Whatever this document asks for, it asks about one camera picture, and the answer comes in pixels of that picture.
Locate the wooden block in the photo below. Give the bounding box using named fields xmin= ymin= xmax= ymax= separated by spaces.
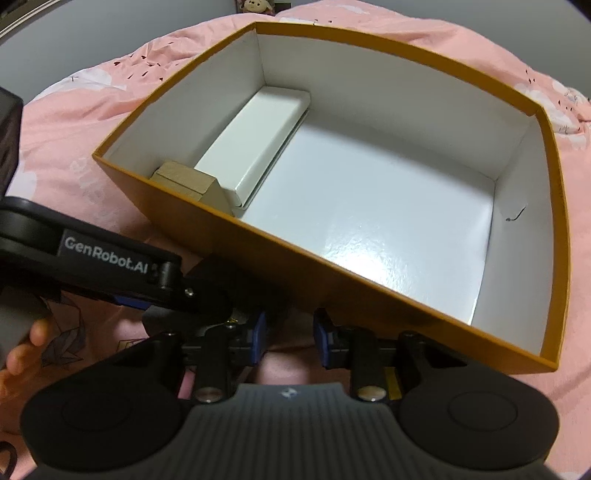
xmin=150 ymin=160 xmax=230 ymax=216

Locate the black cable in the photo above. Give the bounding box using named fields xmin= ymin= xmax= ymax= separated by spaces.
xmin=0 ymin=440 xmax=19 ymax=479

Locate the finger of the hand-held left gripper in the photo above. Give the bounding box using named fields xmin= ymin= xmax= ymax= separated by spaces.
xmin=113 ymin=295 xmax=242 ymax=340
xmin=150 ymin=259 xmax=234 ymax=324

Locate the pink printed blanket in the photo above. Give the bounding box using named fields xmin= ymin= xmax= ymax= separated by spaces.
xmin=4 ymin=0 xmax=591 ymax=478

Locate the person's left hand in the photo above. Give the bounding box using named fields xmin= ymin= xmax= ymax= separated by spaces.
xmin=0 ymin=318 xmax=52 ymax=432

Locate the small plush doll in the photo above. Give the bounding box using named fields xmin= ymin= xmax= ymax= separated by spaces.
xmin=237 ymin=0 xmax=283 ymax=14

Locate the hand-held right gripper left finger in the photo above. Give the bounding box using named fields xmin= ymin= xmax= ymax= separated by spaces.
xmin=111 ymin=311 xmax=269 ymax=406

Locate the orange cardboard box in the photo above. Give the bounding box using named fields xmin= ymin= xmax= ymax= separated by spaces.
xmin=92 ymin=21 xmax=572 ymax=376

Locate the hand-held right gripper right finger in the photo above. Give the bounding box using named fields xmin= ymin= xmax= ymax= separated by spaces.
xmin=313 ymin=308 xmax=445 ymax=402

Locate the white flat box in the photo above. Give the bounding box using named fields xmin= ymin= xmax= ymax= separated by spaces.
xmin=191 ymin=87 xmax=311 ymax=219

